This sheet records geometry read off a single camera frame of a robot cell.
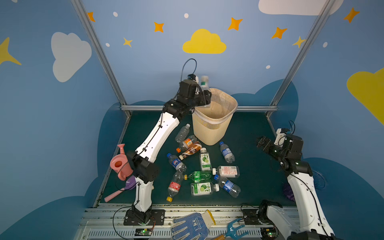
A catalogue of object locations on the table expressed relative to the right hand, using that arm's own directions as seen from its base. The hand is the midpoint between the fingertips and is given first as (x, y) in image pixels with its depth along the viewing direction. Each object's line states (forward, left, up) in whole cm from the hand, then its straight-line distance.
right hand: (264, 140), depth 77 cm
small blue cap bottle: (+2, +16, -18) cm, 25 cm away
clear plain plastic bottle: (+16, +46, -20) cm, 53 cm away
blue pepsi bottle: (-8, +46, -18) cm, 50 cm away
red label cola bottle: (-21, +47, -18) cm, 54 cm away
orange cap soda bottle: (+8, +43, -18) cm, 48 cm away
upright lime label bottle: (-4, +30, -19) cm, 36 cm away
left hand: (+15, +32, +18) cm, 40 cm away
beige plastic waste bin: (+8, +28, +4) cm, 30 cm away
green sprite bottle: (-14, +34, -20) cm, 42 cm away
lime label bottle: (-21, +32, -19) cm, 43 cm away
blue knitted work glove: (-38, +36, -22) cm, 56 cm away
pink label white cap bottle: (-10, +16, -19) cm, 27 cm away
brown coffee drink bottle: (+4, +37, -18) cm, 41 cm away
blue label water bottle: (-19, +18, -18) cm, 32 cm away
